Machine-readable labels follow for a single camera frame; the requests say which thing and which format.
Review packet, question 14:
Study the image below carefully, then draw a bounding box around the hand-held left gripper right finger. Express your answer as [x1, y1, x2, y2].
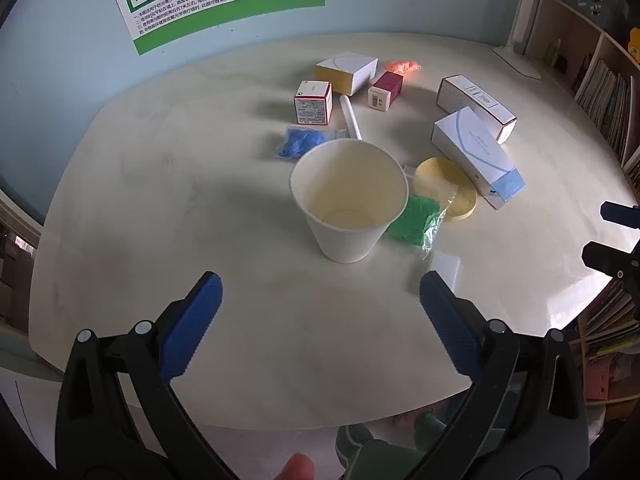
[405, 270, 591, 480]

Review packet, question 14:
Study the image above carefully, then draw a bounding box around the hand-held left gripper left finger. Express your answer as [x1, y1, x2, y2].
[55, 271, 236, 480]

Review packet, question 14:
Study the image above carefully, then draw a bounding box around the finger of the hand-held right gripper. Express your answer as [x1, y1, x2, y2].
[581, 241, 640, 288]
[601, 201, 640, 231]

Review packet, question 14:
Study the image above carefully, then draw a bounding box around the white paper cup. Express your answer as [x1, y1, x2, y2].
[290, 138, 410, 264]

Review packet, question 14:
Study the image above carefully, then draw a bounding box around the yellow white box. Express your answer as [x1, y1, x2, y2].
[315, 52, 378, 97]

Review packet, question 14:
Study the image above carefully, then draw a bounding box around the person's left hand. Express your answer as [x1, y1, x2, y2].
[274, 452, 316, 480]

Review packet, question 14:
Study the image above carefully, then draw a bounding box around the stack of colourful books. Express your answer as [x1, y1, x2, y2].
[570, 280, 640, 356]

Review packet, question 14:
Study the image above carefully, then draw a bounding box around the person's right leg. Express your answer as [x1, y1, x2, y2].
[415, 412, 451, 446]

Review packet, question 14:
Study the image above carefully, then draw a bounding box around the person's leg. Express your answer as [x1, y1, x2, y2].
[415, 412, 451, 446]
[335, 422, 426, 480]

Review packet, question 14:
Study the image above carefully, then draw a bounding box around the bag of green beads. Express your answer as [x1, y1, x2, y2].
[387, 194, 446, 251]

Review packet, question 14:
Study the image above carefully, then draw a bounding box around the row of thin books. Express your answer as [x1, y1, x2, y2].
[574, 57, 633, 166]

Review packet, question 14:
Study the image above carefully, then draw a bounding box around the yellow round sponge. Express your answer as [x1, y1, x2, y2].
[415, 156, 478, 222]

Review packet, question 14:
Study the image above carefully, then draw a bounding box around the person's left leg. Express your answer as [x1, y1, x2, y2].
[335, 422, 426, 480]

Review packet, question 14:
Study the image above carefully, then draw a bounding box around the long white blue box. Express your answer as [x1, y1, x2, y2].
[431, 106, 526, 210]

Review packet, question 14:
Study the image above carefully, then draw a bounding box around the wooden bookshelf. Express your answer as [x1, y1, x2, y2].
[522, 0, 640, 406]

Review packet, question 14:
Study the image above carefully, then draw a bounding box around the white desk lamp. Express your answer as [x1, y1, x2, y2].
[492, 0, 543, 80]

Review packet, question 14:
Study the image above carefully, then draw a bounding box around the long white box dark trim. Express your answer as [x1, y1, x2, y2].
[436, 75, 517, 144]

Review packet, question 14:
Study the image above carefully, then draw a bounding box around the bag of blue beads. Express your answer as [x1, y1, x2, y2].
[274, 126, 346, 160]

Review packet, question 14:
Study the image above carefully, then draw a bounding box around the white paper roll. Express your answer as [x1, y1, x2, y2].
[340, 96, 364, 141]

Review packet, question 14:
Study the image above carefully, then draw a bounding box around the maroon small box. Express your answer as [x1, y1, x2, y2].
[367, 71, 404, 112]

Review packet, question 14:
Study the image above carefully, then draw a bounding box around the red white small box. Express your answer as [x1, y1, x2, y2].
[293, 80, 333, 125]

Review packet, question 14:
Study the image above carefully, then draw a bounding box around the orange bead bag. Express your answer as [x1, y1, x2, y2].
[382, 58, 423, 74]

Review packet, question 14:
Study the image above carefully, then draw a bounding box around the green white wall poster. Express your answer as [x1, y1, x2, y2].
[104, 0, 327, 56]

